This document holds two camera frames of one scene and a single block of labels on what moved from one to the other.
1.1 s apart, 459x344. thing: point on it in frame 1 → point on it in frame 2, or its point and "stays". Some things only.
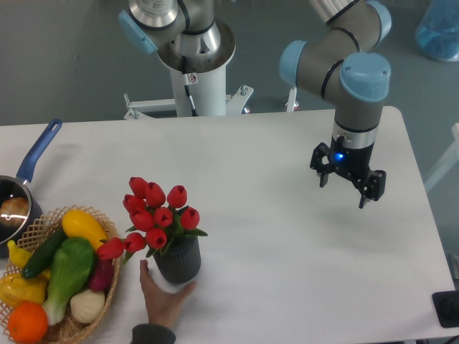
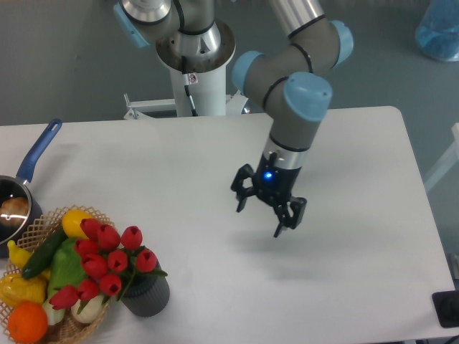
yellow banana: (18, 256) stays
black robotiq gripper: (353, 161) → (274, 185)
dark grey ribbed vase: (181, 261) → (147, 295)
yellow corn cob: (16, 289) stays
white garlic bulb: (87, 304) stays
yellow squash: (77, 223) stays
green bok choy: (72, 264) stays
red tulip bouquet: (155, 219) → (109, 262)
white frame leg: (448, 163) stays
